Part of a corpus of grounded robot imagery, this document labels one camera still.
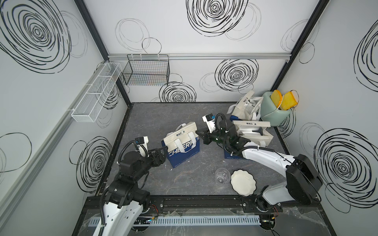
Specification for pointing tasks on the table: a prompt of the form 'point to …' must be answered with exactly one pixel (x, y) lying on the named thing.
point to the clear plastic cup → (222, 175)
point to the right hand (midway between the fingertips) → (196, 132)
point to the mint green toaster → (269, 113)
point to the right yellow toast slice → (288, 101)
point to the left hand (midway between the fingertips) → (162, 148)
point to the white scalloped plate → (243, 182)
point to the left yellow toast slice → (276, 97)
